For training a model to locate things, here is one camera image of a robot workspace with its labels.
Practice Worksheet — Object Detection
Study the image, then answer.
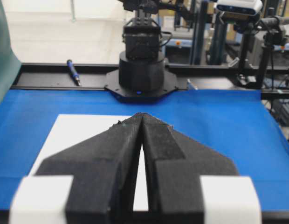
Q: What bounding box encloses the green curtain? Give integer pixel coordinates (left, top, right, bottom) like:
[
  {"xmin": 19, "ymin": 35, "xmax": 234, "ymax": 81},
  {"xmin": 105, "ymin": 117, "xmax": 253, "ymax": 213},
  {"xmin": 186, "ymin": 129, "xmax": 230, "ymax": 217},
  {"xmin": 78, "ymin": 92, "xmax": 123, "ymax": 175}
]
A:
[{"xmin": 0, "ymin": 1, "xmax": 21, "ymax": 103}]

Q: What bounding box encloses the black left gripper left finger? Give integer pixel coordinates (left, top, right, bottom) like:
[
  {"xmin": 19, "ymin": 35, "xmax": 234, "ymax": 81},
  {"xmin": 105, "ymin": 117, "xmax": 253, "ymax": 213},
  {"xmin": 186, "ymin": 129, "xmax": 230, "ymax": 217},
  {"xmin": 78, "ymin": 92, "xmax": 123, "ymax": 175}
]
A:
[{"xmin": 9, "ymin": 113, "xmax": 143, "ymax": 224}]

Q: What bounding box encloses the white board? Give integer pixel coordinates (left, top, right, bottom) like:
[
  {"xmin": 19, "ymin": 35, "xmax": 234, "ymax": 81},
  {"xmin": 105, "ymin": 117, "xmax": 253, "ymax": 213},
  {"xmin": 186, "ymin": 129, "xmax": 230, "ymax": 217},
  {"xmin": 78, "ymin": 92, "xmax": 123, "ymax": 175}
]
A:
[{"xmin": 29, "ymin": 114, "xmax": 149, "ymax": 211}]

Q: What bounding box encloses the black table frame rail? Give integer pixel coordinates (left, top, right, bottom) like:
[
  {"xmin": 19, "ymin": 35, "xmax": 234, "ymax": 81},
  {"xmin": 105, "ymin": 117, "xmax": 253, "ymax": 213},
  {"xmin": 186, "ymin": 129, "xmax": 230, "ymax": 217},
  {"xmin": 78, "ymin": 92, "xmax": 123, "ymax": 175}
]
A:
[{"xmin": 11, "ymin": 63, "xmax": 289, "ymax": 103}]

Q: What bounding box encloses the white depth camera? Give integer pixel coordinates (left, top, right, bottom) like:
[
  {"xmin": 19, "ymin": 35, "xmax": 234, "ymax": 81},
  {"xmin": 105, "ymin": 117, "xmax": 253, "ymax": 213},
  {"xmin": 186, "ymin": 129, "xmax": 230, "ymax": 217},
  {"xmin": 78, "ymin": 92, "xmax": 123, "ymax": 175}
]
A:
[{"xmin": 216, "ymin": 0, "xmax": 263, "ymax": 15}]

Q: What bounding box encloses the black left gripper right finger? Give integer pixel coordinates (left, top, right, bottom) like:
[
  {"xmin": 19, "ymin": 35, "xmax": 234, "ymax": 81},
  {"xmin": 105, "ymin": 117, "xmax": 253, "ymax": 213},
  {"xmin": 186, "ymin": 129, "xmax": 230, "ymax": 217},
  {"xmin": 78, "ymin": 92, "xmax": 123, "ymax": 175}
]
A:
[{"xmin": 142, "ymin": 113, "xmax": 261, "ymax": 224}]

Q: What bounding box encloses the black camera stand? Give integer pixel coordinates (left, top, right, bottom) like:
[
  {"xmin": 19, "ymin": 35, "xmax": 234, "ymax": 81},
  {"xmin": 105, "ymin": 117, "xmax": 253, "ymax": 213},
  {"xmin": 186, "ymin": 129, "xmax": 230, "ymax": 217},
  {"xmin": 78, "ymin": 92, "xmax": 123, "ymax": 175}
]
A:
[{"xmin": 236, "ymin": 7, "xmax": 289, "ymax": 89}]

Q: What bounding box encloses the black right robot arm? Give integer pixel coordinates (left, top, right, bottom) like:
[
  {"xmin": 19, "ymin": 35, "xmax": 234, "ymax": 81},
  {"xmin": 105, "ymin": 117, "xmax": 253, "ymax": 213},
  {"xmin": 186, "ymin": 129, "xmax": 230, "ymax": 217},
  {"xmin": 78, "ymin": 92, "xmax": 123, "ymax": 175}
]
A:
[{"xmin": 105, "ymin": 0, "xmax": 193, "ymax": 102}]

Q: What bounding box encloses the blue handled screwdriver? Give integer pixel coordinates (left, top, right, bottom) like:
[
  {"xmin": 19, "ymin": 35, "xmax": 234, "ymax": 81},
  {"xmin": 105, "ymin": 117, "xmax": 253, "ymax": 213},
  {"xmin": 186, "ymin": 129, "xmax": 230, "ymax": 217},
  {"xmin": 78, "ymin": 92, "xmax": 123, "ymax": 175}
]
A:
[{"xmin": 67, "ymin": 59, "xmax": 81, "ymax": 86}]

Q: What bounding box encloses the blue table cloth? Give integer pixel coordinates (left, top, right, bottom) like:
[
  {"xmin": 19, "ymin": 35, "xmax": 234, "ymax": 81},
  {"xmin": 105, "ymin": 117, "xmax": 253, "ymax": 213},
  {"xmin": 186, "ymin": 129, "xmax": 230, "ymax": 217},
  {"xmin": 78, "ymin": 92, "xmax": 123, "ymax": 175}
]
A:
[{"xmin": 0, "ymin": 90, "xmax": 289, "ymax": 210}]

